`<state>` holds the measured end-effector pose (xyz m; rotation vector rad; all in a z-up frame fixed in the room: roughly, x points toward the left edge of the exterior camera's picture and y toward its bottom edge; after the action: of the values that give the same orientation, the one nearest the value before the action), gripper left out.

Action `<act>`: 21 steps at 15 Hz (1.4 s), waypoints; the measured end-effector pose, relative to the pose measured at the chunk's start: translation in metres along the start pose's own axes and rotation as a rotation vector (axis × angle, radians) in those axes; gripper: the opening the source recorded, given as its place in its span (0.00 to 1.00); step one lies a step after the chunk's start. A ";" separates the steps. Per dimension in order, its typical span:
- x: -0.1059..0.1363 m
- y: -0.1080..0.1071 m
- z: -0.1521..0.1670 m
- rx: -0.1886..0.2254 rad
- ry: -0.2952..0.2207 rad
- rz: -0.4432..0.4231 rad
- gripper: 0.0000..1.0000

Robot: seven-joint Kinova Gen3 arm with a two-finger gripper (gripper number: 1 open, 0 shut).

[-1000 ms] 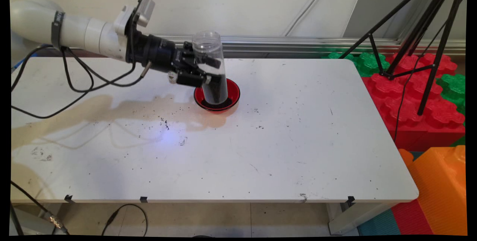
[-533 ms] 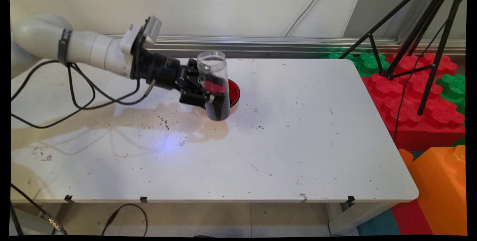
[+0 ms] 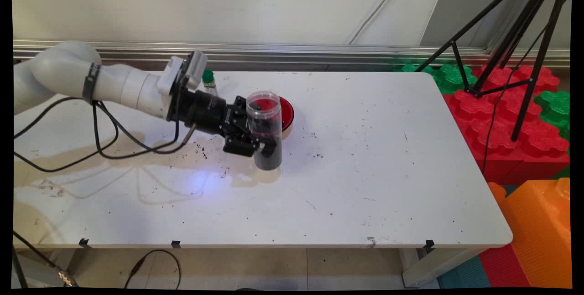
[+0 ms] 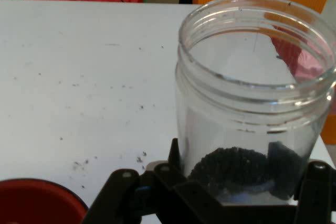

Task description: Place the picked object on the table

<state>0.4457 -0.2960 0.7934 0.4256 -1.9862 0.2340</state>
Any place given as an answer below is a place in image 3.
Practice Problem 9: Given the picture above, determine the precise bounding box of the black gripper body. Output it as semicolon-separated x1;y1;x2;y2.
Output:
166;87;250;140

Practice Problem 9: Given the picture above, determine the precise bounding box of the clear jar of black seeds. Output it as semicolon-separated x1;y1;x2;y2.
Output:
246;90;284;171

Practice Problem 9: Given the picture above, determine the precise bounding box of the green-capped spice bottle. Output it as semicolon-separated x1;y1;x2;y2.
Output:
202;69;219;98

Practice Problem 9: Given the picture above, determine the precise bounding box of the red bowl with black rim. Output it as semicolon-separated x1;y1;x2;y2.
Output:
277;96;295;140

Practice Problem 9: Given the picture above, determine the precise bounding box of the white table leg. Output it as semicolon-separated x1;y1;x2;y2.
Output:
23;248;76;288
401;247;487;288

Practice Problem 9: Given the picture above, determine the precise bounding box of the teal floor mat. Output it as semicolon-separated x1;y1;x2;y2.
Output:
437;254;491;289

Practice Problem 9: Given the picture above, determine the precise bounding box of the small orange foam block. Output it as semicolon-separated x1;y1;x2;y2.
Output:
487;181;507;207

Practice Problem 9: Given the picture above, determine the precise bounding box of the red floor mat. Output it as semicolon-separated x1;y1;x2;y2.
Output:
478;244;531;289

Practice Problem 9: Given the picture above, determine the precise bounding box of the black tripod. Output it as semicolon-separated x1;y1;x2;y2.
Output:
414;0;574;143

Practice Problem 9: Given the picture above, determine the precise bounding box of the large orange foam block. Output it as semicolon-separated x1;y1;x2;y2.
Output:
499;177;573;289

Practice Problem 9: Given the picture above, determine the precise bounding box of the black cable with metal plug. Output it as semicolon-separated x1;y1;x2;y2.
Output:
93;101;198;155

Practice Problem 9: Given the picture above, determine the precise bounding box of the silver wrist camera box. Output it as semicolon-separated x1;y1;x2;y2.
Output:
183;50;209;92

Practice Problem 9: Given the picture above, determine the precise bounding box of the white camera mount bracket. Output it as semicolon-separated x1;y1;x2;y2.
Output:
157;55;185;98

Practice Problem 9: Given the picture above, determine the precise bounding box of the aluminium wall rail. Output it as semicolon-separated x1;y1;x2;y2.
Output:
14;40;571;69

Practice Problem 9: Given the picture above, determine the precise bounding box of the black velcro arm strap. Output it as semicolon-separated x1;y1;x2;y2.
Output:
83;62;102;104

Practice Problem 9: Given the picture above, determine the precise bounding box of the floor cable with black connector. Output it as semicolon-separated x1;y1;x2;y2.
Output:
124;250;182;289

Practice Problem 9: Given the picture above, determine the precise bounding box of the floor cable with metal connector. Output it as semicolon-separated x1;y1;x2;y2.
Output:
13;230;79;288

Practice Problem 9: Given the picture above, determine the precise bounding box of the thin black tripod cable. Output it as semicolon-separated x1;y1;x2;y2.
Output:
481;0;573;173

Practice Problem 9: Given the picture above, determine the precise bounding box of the thick black hanging cable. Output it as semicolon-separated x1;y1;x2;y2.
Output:
12;249;28;289

